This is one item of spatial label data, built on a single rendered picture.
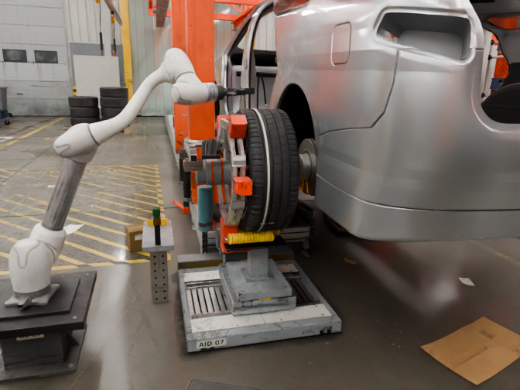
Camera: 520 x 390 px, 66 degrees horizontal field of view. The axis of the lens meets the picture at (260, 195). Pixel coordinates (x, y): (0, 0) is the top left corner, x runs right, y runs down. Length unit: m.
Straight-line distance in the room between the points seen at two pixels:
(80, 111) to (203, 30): 8.08
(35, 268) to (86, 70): 11.29
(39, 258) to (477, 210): 1.82
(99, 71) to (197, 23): 10.60
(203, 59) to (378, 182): 1.48
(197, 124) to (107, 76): 10.57
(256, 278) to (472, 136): 1.40
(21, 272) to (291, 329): 1.32
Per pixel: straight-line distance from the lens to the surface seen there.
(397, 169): 1.43
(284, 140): 1.92
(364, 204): 1.54
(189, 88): 1.84
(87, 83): 13.14
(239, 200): 1.92
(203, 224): 2.31
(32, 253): 2.08
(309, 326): 2.26
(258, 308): 2.29
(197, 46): 2.58
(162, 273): 2.53
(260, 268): 2.34
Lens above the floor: 1.32
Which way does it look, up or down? 16 degrees down
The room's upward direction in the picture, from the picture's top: 2 degrees clockwise
